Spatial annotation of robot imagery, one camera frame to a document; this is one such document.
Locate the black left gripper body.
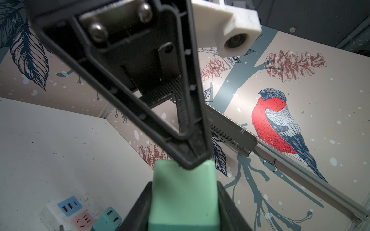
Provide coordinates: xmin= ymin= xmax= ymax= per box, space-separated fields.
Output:
xmin=43 ymin=0 xmax=186 ymax=93

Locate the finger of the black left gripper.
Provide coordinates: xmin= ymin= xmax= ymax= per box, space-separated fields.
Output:
xmin=25 ymin=1 xmax=213 ymax=169

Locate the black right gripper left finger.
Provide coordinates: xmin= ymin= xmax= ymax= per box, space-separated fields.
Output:
xmin=117 ymin=182 xmax=152 ymax=231

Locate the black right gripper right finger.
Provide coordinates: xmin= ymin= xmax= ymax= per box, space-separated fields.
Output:
xmin=217 ymin=182 xmax=253 ymax=231

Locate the teal charger plug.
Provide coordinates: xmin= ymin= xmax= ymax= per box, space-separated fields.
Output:
xmin=91 ymin=207 xmax=123 ymax=231

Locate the green charger plug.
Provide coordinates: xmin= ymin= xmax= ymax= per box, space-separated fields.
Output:
xmin=148 ymin=160 xmax=221 ymax=231

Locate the white multicolour power strip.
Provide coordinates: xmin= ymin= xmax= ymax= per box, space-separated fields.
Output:
xmin=40 ymin=193 xmax=103 ymax=231

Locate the black wall shelf basket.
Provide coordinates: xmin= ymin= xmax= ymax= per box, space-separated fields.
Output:
xmin=206 ymin=105 xmax=257 ymax=157

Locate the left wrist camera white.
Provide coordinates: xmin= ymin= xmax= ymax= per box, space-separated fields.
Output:
xmin=191 ymin=1 xmax=262 ymax=57

